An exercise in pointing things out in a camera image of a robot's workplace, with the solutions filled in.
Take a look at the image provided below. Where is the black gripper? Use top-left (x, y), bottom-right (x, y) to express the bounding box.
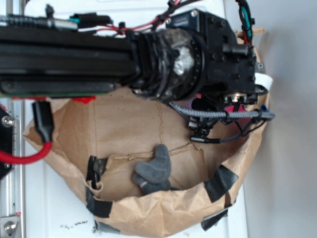
top-left (165, 9), bottom-right (265, 104)

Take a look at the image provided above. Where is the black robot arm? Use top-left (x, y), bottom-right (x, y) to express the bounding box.
top-left (0, 9), bottom-right (269, 104)

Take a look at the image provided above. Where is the grey plush toy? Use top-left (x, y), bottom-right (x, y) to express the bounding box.
top-left (133, 144), bottom-right (179, 195)

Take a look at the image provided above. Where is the brown paper bag tray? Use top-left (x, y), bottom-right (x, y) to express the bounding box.
top-left (22, 27), bottom-right (270, 238)

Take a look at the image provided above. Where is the white ribbon cable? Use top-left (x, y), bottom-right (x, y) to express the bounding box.
top-left (255, 72), bottom-right (273, 91)

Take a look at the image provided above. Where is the red cable with black plug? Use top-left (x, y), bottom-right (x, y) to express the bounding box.
top-left (0, 101), bottom-right (55, 165)

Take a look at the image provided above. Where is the black mounting bracket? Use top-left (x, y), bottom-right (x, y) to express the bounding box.
top-left (0, 105), bottom-right (14, 181)

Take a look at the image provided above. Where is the aluminium frame rail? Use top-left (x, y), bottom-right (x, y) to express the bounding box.
top-left (0, 0), bottom-right (26, 238)

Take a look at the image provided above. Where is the silver corner bracket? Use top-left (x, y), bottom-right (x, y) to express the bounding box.
top-left (0, 216), bottom-right (21, 238)

